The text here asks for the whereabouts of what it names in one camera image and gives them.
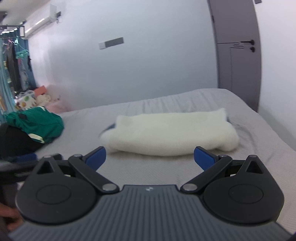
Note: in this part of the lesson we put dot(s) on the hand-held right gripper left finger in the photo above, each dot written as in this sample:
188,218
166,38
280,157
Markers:
97,157

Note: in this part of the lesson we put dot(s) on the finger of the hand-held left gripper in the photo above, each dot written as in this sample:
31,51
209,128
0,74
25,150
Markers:
25,158
56,156

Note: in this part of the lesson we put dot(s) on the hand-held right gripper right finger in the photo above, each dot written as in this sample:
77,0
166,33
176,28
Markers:
203,157

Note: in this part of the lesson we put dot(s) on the cream striped knit sweater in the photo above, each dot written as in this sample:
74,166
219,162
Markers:
171,132

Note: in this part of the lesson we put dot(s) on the person's left hand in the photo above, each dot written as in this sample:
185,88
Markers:
9,216

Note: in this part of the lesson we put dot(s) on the black garment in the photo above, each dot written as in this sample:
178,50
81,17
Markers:
16,143

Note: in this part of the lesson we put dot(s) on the green garment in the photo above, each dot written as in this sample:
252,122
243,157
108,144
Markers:
39,125

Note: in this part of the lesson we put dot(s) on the pink plush toy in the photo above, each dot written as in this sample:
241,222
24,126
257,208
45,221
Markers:
56,102

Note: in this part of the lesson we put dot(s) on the white plush toy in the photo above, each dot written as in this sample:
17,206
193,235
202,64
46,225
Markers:
42,100

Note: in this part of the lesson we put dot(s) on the pink box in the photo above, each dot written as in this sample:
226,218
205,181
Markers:
39,90

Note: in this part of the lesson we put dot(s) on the hanging black dress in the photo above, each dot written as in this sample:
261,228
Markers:
12,69

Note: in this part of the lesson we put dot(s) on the grey door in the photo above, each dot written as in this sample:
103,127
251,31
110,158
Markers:
238,69

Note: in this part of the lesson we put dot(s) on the green clip drying hanger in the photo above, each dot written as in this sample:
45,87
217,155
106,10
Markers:
22,53

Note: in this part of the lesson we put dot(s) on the black door lock knob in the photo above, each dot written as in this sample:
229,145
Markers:
252,49

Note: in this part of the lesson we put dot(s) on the white air conditioner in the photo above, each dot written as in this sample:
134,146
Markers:
39,20

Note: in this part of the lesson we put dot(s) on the wall switch panel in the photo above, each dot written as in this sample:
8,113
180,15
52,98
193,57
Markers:
111,43

